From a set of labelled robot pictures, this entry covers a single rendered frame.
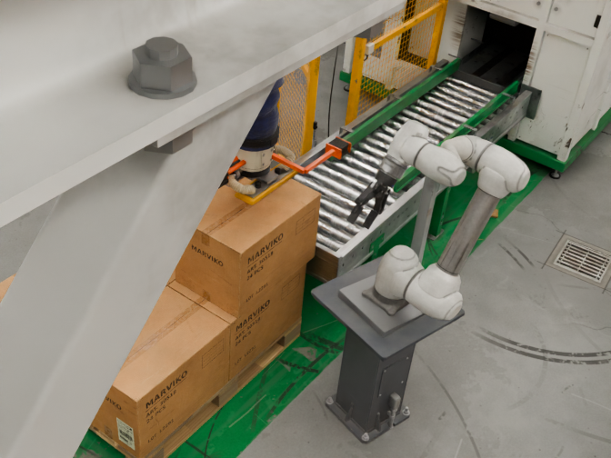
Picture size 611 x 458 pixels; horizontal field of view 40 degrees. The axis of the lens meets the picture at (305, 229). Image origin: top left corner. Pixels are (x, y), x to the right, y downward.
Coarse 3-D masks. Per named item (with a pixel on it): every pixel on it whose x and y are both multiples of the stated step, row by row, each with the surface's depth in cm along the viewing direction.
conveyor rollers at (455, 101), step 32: (448, 96) 571; (480, 96) 575; (384, 128) 533; (448, 128) 538; (480, 128) 544; (352, 160) 501; (320, 192) 476; (352, 192) 476; (320, 224) 451; (352, 224) 452
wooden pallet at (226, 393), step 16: (288, 336) 449; (272, 352) 447; (256, 368) 437; (240, 384) 428; (208, 400) 403; (224, 400) 417; (192, 416) 396; (208, 416) 411; (96, 432) 387; (176, 432) 402; (192, 432) 403; (160, 448) 383; (176, 448) 397
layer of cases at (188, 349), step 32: (0, 288) 394; (288, 288) 424; (160, 320) 386; (192, 320) 388; (224, 320) 390; (256, 320) 409; (288, 320) 440; (160, 352) 371; (192, 352) 373; (224, 352) 395; (256, 352) 425; (128, 384) 355; (160, 384) 359; (192, 384) 383; (224, 384) 410; (96, 416) 379; (128, 416) 359; (160, 416) 371; (128, 448) 375
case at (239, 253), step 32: (224, 192) 400; (288, 192) 404; (224, 224) 380; (256, 224) 382; (288, 224) 391; (192, 256) 389; (224, 256) 374; (256, 256) 379; (288, 256) 405; (192, 288) 402; (224, 288) 386; (256, 288) 392
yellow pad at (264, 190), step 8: (272, 168) 388; (280, 168) 387; (280, 176) 382; (288, 176) 383; (256, 184) 372; (264, 184) 376; (272, 184) 377; (280, 184) 380; (256, 192) 371; (264, 192) 373; (248, 200) 367; (256, 200) 369
